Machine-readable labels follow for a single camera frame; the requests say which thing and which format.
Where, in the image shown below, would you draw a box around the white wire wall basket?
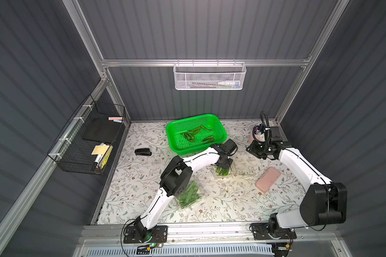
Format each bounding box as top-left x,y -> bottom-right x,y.
173,61 -> 247,91

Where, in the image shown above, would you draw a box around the clear pepper container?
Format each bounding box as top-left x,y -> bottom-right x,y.
176,181 -> 206,209
211,157 -> 238,179

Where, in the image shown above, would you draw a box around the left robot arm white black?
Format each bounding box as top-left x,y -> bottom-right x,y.
134,139 -> 238,233

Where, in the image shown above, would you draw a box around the black stapler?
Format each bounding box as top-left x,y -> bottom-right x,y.
134,148 -> 152,156

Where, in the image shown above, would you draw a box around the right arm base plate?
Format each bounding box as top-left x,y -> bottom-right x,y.
249,222 -> 297,241

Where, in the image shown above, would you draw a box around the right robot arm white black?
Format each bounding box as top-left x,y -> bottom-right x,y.
246,124 -> 347,234

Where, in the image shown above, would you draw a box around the yellow sticky notes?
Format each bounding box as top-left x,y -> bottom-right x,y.
91,145 -> 110,155

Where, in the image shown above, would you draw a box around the black wire wall basket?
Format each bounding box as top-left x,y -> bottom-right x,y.
47,97 -> 126,175

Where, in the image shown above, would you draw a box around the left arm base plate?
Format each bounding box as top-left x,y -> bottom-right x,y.
122,225 -> 168,244

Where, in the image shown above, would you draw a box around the green plastic basket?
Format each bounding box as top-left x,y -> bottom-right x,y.
166,114 -> 227,155

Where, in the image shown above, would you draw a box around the pink pen cup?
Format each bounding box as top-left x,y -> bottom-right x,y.
248,124 -> 265,145

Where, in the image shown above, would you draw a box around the black notebook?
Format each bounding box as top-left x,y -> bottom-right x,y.
82,118 -> 121,144

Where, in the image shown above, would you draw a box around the pink case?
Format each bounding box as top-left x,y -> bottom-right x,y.
255,167 -> 281,193

